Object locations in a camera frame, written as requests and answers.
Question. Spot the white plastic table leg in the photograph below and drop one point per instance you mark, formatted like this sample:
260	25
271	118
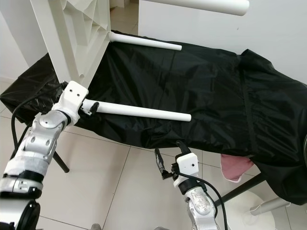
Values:
201	5
144	41
144	111

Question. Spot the white plastic table top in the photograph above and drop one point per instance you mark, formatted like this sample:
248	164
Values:
62	33

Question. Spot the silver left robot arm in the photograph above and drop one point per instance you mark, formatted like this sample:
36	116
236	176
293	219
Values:
45	136

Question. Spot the pink stool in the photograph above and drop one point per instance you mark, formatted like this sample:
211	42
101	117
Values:
235	167

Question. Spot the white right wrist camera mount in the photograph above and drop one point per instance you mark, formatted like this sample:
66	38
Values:
189	164

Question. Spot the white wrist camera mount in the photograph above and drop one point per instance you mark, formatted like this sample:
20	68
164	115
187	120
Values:
189	164
72	96

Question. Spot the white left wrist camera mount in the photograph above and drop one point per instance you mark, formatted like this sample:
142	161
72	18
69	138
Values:
72	96

